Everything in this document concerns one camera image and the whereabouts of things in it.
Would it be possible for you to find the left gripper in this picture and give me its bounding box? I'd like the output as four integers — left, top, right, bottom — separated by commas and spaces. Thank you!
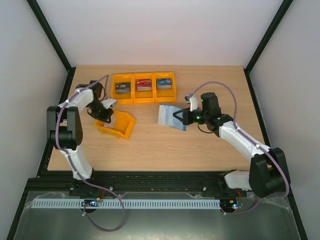
88, 100, 114, 123

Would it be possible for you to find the teal leather card holder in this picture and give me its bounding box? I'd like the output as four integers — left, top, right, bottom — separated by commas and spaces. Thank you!
157, 103, 187, 132

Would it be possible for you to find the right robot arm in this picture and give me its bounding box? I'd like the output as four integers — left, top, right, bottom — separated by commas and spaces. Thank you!
172, 92, 290, 198

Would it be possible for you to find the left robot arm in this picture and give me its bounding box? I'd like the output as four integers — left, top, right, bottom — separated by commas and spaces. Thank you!
46, 80, 116, 180

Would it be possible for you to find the pink card in loose bin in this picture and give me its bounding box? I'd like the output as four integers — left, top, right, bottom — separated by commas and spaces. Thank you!
105, 119, 117, 129

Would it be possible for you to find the black card stack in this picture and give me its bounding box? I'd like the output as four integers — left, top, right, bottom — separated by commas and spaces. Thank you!
115, 82, 131, 95

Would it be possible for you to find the blue card stack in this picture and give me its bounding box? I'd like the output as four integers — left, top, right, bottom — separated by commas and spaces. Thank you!
156, 78, 172, 90

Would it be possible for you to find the red card stack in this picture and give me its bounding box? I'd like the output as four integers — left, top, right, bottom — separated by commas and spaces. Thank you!
136, 79, 152, 92

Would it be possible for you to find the loose yellow bin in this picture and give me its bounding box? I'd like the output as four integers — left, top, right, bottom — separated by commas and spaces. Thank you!
93, 110, 136, 139

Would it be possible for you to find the right yellow bin in row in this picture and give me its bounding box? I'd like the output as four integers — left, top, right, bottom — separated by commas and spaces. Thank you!
152, 72, 177, 103

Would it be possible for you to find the middle yellow bin in row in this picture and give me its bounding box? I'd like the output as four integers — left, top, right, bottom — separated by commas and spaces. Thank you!
132, 73, 155, 104

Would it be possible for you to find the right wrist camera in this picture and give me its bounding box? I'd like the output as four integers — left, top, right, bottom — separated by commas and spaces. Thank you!
184, 93, 198, 112

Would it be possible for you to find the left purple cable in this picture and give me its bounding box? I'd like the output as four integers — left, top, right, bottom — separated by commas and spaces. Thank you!
54, 73, 126, 232

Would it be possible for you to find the slotted white cable duct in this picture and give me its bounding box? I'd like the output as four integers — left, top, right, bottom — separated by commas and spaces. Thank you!
29, 198, 221, 210

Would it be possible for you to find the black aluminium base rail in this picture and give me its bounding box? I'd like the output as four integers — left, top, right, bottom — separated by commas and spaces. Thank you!
24, 171, 246, 199

